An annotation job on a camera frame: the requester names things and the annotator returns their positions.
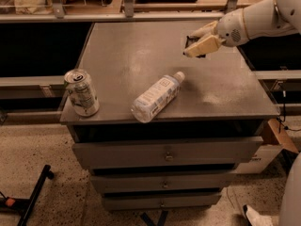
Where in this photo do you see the grey drawer cabinet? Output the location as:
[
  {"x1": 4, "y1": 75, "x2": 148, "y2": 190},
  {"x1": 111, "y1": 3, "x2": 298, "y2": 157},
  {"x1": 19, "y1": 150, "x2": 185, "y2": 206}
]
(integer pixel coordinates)
[{"x1": 61, "y1": 22, "x2": 278, "y2": 211}]

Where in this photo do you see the clear blue plastic bottle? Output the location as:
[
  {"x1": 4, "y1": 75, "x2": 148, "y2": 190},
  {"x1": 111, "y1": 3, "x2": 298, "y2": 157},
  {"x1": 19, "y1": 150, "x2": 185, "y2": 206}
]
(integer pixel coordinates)
[{"x1": 131, "y1": 72, "x2": 185, "y2": 123}]

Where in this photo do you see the metal shelf rail frame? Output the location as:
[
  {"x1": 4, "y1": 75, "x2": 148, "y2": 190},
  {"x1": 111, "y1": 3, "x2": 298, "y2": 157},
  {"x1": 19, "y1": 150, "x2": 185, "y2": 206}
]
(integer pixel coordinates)
[{"x1": 0, "y1": 0, "x2": 283, "y2": 24}]

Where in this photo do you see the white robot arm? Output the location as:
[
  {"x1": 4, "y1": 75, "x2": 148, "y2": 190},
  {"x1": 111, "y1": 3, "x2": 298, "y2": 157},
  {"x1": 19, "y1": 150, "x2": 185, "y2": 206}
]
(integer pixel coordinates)
[{"x1": 183, "y1": 0, "x2": 301, "y2": 226}]

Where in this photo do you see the white shoe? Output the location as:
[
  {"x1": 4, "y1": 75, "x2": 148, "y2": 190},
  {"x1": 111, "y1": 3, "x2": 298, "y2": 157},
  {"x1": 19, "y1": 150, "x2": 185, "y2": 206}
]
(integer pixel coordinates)
[{"x1": 243, "y1": 204, "x2": 276, "y2": 226}]

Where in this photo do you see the black stand with orange clip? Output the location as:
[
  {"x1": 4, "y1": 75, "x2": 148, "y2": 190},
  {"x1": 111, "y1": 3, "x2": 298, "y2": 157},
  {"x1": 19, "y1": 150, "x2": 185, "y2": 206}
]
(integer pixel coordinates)
[{"x1": 0, "y1": 164, "x2": 55, "y2": 226}]

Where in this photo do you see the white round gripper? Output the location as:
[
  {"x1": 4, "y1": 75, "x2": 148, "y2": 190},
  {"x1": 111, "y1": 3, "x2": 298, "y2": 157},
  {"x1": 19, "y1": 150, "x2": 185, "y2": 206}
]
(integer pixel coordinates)
[{"x1": 183, "y1": 8, "x2": 249, "y2": 57}]

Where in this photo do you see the black rxbar chocolate wrapper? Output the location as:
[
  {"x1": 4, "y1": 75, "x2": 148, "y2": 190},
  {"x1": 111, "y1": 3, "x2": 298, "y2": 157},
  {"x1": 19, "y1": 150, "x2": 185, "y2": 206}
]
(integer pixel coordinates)
[{"x1": 185, "y1": 36, "x2": 206, "y2": 58}]

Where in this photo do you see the silver green soda can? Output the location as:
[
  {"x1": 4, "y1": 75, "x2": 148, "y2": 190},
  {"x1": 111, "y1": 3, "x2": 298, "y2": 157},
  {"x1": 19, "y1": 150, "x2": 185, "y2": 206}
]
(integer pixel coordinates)
[{"x1": 64, "y1": 69, "x2": 100, "y2": 117}]

